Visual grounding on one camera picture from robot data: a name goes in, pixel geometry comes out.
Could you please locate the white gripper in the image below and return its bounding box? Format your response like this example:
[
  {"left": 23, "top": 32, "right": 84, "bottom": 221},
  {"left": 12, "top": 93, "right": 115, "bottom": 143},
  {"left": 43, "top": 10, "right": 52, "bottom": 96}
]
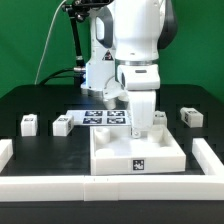
[{"left": 102, "top": 63, "right": 160, "bottom": 139}]

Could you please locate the white square tabletop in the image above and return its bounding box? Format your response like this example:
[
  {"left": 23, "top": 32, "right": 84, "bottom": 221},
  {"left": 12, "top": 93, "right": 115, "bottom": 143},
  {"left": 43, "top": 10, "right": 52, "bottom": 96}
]
[{"left": 90, "top": 125, "right": 186, "bottom": 175}]

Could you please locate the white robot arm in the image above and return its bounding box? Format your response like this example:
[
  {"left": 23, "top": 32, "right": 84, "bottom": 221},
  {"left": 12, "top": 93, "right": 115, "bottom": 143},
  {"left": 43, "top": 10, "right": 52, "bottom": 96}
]
[{"left": 81, "top": 0, "right": 177, "bottom": 138}]

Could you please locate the white marker plate with tags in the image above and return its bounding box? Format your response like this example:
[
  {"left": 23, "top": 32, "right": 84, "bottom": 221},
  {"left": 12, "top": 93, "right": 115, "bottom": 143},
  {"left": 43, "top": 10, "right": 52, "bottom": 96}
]
[{"left": 67, "top": 110, "right": 130, "bottom": 126}]

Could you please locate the white U-shaped obstacle fence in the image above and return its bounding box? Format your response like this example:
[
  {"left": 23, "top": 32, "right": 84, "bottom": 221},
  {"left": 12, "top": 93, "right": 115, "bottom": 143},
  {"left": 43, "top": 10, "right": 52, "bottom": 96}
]
[{"left": 0, "top": 138, "right": 224, "bottom": 202}]

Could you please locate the black cable bundle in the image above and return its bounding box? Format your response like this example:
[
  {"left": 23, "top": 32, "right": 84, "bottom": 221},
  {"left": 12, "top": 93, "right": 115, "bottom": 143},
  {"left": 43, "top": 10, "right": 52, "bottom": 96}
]
[{"left": 38, "top": 66, "right": 88, "bottom": 86}]

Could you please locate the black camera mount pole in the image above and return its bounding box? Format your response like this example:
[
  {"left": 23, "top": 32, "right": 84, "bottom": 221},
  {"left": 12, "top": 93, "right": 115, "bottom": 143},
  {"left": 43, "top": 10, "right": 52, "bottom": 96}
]
[{"left": 62, "top": 0, "right": 114, "bottom": 67}]

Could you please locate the white thin cable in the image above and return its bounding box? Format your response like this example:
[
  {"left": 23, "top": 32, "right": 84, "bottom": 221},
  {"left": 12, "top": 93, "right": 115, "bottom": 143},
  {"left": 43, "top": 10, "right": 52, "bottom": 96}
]
[{"left": 34, "top": 0, "right": 68, "bottom": 85}]

